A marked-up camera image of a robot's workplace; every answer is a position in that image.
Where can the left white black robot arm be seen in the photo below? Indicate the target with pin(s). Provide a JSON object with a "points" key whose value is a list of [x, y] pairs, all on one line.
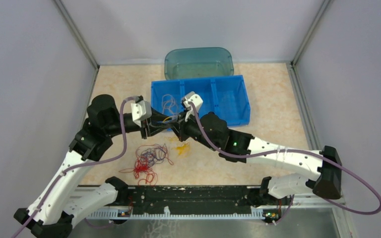
{"points": [[50, 215]]}

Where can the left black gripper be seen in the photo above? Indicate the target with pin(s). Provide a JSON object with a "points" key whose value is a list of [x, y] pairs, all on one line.
{"points": [[154, 125]]}

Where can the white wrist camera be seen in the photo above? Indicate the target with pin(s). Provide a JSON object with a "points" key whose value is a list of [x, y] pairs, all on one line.
{"points": [[193, 98], [140, 112]]}

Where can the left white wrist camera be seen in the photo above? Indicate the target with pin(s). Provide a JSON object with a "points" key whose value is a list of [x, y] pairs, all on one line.
{"points": [[140, 112]]}

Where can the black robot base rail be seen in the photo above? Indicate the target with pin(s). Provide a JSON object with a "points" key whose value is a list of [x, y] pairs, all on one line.
{"points": [[237, 201]]}

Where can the left aluminium frame post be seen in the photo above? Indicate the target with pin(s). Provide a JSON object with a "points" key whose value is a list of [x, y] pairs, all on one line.
{"points": [[75, 32]]}

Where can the aluminium frame post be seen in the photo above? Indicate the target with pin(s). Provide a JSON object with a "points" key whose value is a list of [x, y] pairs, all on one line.
{"points": [[311, 30], [75, 32]]}

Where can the teal transparent plastic tub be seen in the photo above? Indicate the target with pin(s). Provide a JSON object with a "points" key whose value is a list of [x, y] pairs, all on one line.
{"points": [[197, 63]]}

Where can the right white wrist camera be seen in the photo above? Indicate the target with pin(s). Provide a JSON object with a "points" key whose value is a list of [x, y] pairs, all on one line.
{"points": [[193, 98]]}

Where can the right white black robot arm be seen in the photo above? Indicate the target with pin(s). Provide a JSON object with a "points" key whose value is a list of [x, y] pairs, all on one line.
{"points": [[316, 171]]}

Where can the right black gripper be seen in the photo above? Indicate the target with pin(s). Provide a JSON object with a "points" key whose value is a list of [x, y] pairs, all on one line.
{"points": [[180, 125]]}

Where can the right aluminium frame post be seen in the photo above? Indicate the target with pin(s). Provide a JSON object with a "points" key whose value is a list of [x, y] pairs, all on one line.
{"points": [[311, 30]]}

